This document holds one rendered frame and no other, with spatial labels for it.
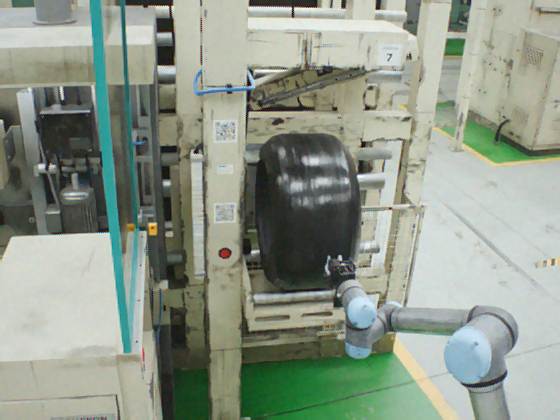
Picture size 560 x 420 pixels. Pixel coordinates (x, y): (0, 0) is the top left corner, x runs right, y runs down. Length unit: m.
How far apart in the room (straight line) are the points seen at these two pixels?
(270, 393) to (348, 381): 0.41
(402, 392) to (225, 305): 1.27
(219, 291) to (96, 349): 0.86
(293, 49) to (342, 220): 0.63
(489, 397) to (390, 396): 1.66
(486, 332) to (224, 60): 1.06
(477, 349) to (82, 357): 0.87
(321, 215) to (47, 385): 0.95
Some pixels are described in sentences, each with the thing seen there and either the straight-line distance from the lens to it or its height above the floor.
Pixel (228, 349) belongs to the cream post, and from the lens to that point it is 2.31.
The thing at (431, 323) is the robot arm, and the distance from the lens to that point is 1.63.
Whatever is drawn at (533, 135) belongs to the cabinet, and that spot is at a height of 0.24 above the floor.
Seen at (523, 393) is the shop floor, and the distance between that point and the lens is 3.33.
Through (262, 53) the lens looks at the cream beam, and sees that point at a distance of 2.06.
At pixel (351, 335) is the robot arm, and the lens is 1.66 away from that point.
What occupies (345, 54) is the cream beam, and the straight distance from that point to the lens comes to 2.13.
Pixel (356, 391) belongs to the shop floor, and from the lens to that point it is 3.08.
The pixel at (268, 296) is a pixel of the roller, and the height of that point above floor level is 0.92.
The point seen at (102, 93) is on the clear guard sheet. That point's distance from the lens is 1.05.
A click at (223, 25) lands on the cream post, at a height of 1.84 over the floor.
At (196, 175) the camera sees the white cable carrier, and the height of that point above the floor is 1.36.
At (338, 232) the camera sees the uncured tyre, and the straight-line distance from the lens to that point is 1.86.
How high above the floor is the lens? 2.14
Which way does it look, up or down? 27 degrees down
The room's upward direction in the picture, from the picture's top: 3 degrees clockwise
